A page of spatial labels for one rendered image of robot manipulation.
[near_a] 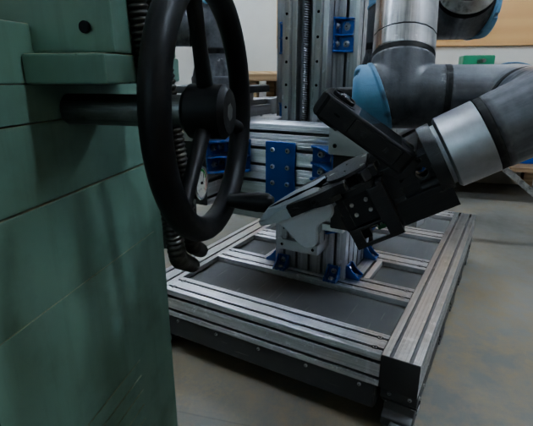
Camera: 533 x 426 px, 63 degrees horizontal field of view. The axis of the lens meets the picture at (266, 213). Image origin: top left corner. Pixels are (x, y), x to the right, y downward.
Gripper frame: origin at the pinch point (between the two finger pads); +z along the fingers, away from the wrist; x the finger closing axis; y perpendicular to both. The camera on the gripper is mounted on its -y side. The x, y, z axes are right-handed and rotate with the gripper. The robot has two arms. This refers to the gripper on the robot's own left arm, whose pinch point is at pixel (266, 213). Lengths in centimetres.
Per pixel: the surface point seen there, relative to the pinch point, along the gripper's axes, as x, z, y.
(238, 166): 8.1, 3.6, -5.8
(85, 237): -2.2, 23.1, -7.5
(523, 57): 332, -104, 45
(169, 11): -11.0, -5.7, -20.9
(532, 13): 332, -120, 19
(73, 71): -7.2, 7.8, -22.9
